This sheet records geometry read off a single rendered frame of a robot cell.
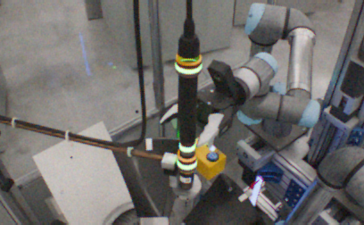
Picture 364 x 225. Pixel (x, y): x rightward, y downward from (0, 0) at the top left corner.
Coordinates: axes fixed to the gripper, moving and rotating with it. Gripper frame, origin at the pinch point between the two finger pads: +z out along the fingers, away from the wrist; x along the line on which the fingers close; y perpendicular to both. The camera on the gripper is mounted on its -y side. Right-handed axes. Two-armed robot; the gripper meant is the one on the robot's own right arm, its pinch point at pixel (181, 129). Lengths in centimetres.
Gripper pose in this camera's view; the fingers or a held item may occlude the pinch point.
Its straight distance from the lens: 62.1
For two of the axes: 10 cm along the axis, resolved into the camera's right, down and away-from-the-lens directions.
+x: -7.6, -4.3, 4.8
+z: -6.5, 5.1, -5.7
